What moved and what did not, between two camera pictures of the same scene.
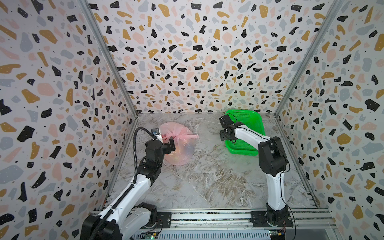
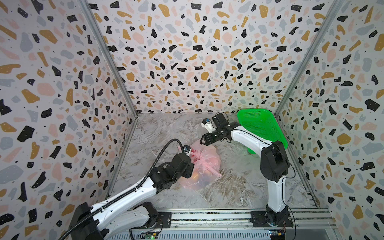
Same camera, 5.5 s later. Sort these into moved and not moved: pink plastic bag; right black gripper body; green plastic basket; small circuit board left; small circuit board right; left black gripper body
Moved: green plastic basket; left black gripper body; right black gripper body; pink plastic bag
Not moved: small circuit board left; small circuit board right
